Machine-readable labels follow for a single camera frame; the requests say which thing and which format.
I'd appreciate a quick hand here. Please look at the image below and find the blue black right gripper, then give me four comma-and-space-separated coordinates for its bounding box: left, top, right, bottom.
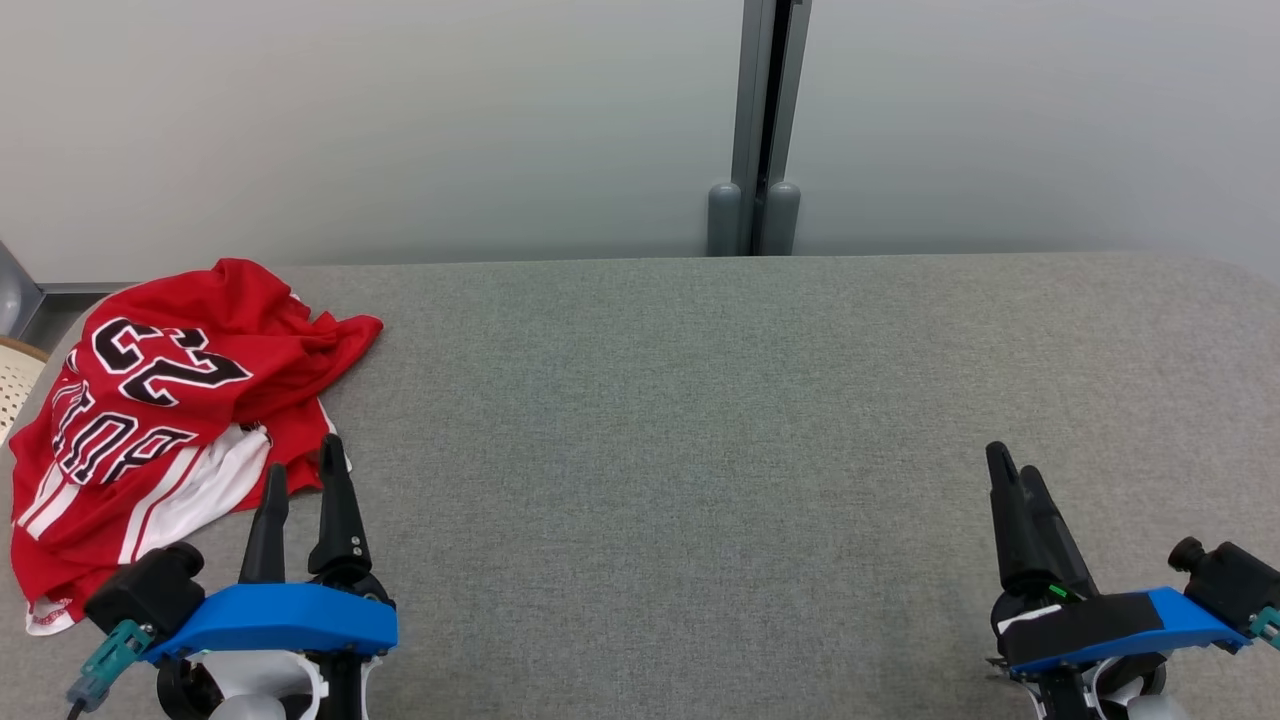
986, 441, 1251, 720

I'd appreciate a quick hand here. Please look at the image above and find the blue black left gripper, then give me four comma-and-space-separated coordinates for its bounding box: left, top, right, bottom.
145, 433, 398, 720

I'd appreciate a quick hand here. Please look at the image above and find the red basketball jersey top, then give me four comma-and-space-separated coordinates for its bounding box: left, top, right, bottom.
10, 258, 385, 601

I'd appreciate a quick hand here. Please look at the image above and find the cream perforated laundry basket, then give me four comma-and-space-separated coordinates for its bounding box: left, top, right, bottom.
0, 337, 51, 446

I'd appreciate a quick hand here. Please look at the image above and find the left camera cable teal plug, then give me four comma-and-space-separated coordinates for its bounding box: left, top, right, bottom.
66, 619, 153, 720

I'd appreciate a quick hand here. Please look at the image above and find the grey metal frame leg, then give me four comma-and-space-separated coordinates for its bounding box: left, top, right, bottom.
0, 240, 47, 341

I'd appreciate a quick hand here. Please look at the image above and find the grey partition post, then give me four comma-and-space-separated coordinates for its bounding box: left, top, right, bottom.
706, 0, 813, 258

